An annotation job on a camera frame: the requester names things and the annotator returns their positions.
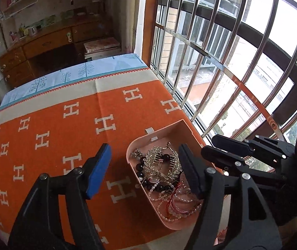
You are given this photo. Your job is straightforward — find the wooden desk with drawers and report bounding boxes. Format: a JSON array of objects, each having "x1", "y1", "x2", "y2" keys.
[{"x1": 0, "y1": 15, "x2": 113, "y2": 89}]

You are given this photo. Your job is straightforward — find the silver crystal leaf hair comb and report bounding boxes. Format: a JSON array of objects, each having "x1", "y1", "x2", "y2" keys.
[{"x1": 143, "y1": 142, "x2": 182, "y2": 185}]

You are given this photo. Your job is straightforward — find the black bead bracelet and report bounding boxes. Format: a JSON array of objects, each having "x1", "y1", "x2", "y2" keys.
[{"x1": 137, "y1": 153, "x2": 175, "y2": 192}]

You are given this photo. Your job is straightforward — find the white mug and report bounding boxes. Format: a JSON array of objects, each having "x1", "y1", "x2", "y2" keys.
[{"x1": 28, "y1": 26, "x2": 37, "y2": 37}]

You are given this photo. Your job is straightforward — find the red string bracelet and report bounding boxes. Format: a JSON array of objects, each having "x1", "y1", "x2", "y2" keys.
[{"x1": 165, "y1": 180, "x2": 200, "y2": 215}]

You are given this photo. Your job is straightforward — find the light blue bed sheet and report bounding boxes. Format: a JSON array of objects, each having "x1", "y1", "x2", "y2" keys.
[{"x1": 0, "y1": 54, "x2": 147, "y2": 110}]

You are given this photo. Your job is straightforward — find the grey flower brooch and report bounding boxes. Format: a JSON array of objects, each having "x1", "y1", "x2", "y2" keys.
[{"x1": 130, "y1": 148, "x2": 144, "y2": 160}]

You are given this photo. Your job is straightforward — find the stack of books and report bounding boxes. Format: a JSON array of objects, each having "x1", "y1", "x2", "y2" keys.
[{"x1": 83, "y1": 37, "x2": 121, "y2": 60}]

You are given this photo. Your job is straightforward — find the metal window security grille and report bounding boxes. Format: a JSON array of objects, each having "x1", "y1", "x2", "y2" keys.
[{"x1": 150, "y1": 0, "x2": 297, "y2": 145}]

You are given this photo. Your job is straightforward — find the orange H-pattern blanket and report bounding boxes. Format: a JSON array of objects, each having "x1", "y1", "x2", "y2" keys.
[{"x1": 0, "y1": 69, "x2": 191, "y2": 249}]

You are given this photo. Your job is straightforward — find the white pearl bracelet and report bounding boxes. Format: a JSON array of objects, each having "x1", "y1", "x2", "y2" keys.
[{"x1": 137, "y1": 176, "x2": 203, "y2": 223}]

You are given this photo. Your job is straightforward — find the pink jewelry box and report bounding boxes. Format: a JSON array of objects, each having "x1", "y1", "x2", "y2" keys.
[{"x1": 126, "y1": 120, "x2": 203, "y2": 230}]

